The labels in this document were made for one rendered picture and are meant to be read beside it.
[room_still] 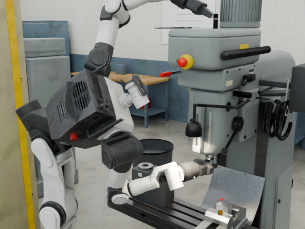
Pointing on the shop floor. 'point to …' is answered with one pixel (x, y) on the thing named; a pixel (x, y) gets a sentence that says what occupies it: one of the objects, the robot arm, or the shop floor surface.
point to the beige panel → (15, 128)
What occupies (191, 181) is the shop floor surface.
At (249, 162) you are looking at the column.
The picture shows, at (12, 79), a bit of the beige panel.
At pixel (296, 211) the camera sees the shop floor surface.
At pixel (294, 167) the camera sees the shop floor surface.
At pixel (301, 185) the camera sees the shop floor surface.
